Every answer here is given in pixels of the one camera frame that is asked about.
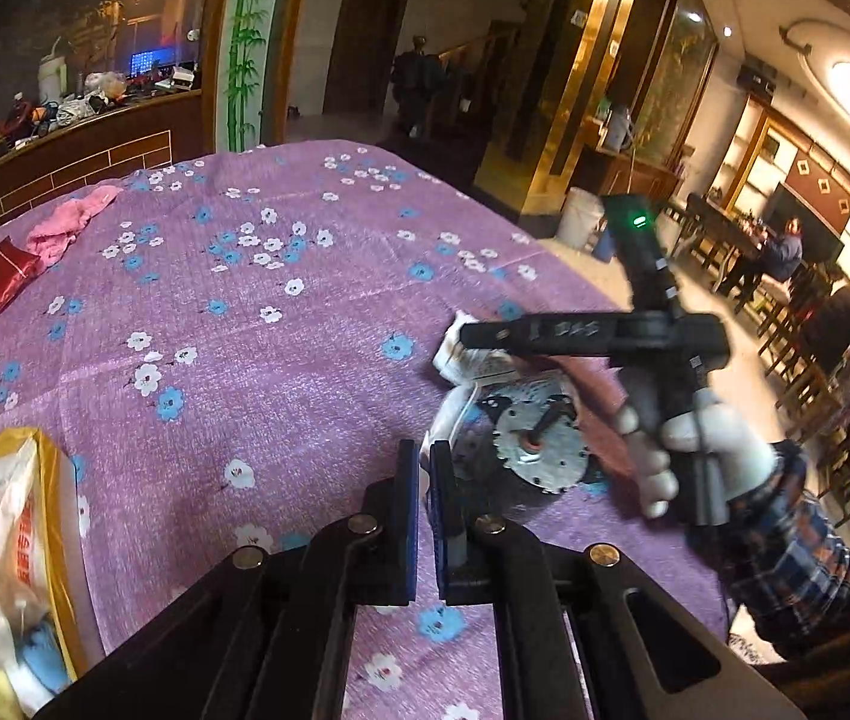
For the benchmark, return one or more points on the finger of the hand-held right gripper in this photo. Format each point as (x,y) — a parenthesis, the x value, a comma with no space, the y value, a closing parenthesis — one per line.
(545,334)

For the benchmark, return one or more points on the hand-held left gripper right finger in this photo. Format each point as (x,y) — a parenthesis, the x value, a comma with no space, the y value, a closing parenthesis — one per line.
(441,532)

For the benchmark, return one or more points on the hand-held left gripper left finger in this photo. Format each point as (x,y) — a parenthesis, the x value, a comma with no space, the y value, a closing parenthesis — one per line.
(408,532)

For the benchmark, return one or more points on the white tissue pack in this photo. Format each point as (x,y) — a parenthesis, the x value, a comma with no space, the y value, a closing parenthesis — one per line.
(470,371)

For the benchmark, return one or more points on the white foam box yellow tape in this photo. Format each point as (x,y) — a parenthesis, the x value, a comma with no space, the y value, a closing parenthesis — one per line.
(57,510)

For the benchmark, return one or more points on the blue towel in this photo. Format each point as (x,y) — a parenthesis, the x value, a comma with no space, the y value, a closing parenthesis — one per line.
(46,660)

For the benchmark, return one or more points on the wet wipe pack red label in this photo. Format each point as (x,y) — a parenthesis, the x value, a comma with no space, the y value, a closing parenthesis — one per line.
(20,540)

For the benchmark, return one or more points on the person's right forearm plaid sleeve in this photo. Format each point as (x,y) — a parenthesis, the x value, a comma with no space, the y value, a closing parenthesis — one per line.
(793,562)

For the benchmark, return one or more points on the person's right hand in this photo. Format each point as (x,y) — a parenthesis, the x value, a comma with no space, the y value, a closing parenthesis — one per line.
(740,450)

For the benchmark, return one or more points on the blue bucket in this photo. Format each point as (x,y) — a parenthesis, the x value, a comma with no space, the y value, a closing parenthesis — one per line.
(605,246)

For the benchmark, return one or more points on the white bucket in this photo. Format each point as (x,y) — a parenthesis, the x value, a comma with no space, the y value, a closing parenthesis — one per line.
(581,217)

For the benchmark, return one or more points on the metal electric motor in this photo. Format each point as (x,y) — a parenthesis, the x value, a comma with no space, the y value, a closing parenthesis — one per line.
(537,442)

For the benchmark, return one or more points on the grey thermos jug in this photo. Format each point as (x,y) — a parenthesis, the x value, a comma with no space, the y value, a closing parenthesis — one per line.
(615,127)

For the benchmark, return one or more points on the black television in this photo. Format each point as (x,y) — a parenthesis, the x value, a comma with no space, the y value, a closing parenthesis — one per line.
(804,225)

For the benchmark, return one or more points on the wooden dining chair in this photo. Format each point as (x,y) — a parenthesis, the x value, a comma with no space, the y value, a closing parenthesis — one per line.
(800,382)

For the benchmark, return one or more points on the wooden stair railing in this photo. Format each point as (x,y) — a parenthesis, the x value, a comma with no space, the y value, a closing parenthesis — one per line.
(477,75)

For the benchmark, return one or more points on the brown wooden door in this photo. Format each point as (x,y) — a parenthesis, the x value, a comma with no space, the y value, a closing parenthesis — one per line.
(361,45)

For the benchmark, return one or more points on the bamboo painted pillar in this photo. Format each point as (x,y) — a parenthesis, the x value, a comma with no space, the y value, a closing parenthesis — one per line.
(245,52)

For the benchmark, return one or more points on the pink cloth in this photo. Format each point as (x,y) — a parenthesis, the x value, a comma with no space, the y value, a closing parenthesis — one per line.
(68,225)

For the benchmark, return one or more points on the red satin pouch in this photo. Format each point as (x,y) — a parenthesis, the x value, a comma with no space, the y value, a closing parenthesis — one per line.
(8,274)

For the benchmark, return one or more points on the wooden counter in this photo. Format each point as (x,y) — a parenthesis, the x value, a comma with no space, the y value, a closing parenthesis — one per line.
(95,157)

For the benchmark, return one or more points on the lit blue monitor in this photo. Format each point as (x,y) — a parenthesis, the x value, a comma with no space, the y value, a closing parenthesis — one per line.
(144,64)

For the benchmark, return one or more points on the white jug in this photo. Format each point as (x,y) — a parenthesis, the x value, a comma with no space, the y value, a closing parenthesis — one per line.
(52,75)

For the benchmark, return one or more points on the dark jacket on post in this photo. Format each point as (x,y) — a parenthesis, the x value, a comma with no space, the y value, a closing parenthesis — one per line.
(417,82)

